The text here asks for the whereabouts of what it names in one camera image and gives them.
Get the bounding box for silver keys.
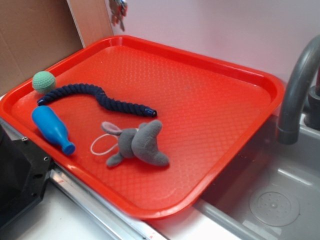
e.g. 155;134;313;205
109;0;128;32

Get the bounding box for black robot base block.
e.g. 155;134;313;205
0;127;52;229

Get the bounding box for red plastic tray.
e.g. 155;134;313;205
0;36;284;220

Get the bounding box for grey plush mouse toy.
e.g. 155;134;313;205
90;120;170;167

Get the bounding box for blue plastic bottle toy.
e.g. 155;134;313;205
31;105;76;155

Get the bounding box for green rubber ball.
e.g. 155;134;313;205
31;71;57;94

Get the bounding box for grey toy faucet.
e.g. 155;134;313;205
275;35;320;145

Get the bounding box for grey plastic sink basin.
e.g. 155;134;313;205
194;116;320;240

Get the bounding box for brown cardboard panel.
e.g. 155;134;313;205
0;0;113;95

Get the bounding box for dark faucet knob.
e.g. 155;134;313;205
303;69;320;131

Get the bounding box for navy blue rope toy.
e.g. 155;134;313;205
36;83;158;118

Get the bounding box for silver metal rail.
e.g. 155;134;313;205
0;117;163;240

